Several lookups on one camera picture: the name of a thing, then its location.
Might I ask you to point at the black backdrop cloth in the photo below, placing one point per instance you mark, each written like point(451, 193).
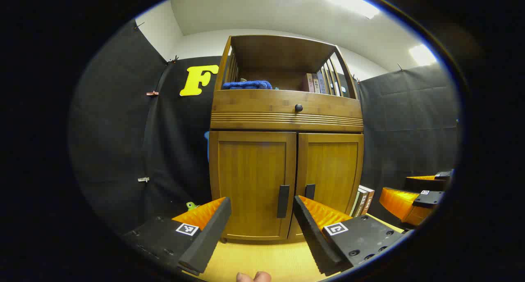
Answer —
point(115, 151)

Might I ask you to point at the wooden shoe cabinet door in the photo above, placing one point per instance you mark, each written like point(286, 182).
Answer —
point(332, 171)
point(250, 179)

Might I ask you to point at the wooden cabinet drawer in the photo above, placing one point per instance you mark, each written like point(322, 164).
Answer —
point(254, 103)

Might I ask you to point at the pale green book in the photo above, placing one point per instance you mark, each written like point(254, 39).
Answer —
point(355, 206)

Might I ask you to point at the square ceiling light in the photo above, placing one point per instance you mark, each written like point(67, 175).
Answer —
point(422, 54)

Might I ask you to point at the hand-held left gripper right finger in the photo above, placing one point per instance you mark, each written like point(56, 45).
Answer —
point(311, 237)

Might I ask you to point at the dark grey book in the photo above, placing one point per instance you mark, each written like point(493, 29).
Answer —
point(361, 202)

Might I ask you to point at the light blue book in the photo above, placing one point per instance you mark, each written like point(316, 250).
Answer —
point(322, 85)

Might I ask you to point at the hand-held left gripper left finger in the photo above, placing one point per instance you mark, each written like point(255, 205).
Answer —
point(209, 237)

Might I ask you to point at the green frog toy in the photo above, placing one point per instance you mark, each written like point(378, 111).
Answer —
point(190, 205)

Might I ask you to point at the black drawer knob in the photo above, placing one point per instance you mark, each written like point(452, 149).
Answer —
point(298, 108)

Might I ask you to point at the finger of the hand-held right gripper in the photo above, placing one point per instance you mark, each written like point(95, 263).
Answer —
point(426, 183)
point(400, 204)

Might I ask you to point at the wooden double-door shoe cabinet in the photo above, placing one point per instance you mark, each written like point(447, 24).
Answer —
point(287, 124)

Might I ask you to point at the reddish brown book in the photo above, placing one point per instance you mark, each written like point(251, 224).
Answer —
point(368, 199)

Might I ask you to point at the pink book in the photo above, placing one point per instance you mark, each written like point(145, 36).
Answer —
point(310, 83)

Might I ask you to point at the blue cloth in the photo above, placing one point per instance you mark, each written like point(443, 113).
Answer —
point(246, 85)

